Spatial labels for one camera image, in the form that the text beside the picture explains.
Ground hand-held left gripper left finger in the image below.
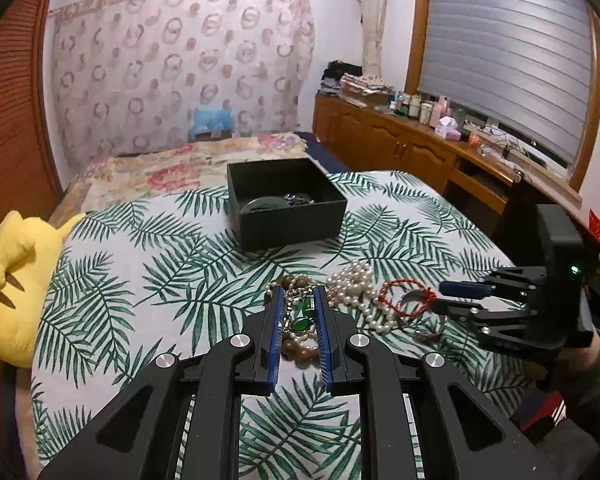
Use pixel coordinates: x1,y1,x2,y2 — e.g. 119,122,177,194
39,285,287,480

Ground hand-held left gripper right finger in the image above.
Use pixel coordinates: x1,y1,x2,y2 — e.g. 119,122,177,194
313,285,556,480

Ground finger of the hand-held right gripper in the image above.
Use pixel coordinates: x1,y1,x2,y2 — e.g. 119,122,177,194
438,265,549,305
432,297,530,352

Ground brown wooden bead necklace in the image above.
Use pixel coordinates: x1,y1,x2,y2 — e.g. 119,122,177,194
265,273,324,362

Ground green pendant necklace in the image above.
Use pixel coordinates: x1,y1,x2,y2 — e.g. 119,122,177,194
284,286,319,336

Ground thin metal bracelet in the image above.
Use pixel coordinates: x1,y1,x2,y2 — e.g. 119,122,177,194
412,317,449,345

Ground white pearl necklace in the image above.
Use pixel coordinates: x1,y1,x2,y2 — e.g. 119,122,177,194
326,261,407,334

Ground red cord bracelet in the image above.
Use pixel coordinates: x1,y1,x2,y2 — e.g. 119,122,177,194
378,279,437,317

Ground black jewelry box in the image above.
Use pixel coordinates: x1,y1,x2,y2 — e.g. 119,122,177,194
226,157,349,253

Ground dark green jade bangle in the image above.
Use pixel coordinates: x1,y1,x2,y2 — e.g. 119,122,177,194
242,197,287,215

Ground silver chain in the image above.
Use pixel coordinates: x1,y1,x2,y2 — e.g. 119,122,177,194
282,191,322,207

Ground person's right forearm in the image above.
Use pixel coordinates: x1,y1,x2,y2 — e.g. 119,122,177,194
555,330,600,443

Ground red and black object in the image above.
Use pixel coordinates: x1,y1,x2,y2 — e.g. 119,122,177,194
516,391,567,432

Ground green leaf print cloth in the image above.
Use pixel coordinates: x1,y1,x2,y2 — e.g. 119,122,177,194
30,170,537,480

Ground long wooden cabinet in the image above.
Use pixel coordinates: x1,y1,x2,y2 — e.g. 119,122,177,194
312,94,600,273

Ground pink tissue box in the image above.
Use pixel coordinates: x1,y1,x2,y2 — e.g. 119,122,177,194
433,115,464,141

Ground group of cosmetic bottles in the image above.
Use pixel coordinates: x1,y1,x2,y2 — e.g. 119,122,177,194
388,90,454,129

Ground dark blue bed sheet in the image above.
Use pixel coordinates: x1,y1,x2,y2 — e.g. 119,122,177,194
292,131,352,174

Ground floral blanket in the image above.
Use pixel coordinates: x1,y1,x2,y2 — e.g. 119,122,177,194
47,132,332,227

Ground stack of patterned folded cloths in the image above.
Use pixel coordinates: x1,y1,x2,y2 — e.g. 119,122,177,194
338,72,396,109

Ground blue plush toy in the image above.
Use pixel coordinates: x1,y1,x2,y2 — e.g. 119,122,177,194
188,107,235,142

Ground grey window blind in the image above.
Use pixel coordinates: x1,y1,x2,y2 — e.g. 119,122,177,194
417,0,599,169

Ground stack of dark folded clothes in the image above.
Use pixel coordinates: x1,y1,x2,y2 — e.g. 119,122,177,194
321,61,364,97

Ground yellow plush toy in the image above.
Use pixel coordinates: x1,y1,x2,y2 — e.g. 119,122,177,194
0,210,87,369

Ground cream lace curtain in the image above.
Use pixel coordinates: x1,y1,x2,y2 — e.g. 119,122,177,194
357,0,392,80

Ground wooden louvered wardrobe door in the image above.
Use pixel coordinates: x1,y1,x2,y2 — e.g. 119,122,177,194
0,0,65,286

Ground tangle of cables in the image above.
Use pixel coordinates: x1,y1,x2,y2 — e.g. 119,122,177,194
475,127,552,167

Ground wooden window frame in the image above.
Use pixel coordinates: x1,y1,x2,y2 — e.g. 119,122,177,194
404,0,600,194

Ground ring print curtain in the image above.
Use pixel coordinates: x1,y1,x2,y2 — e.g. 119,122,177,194
47,0,316,172

